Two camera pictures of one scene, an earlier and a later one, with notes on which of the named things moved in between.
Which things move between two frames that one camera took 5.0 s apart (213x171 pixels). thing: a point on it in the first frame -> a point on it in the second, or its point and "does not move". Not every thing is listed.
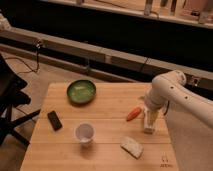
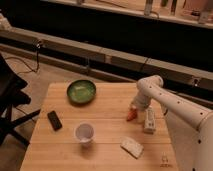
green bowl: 81,91 does not move
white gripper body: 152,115 -> 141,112
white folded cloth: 132,147 does not move
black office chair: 12,96 does not move
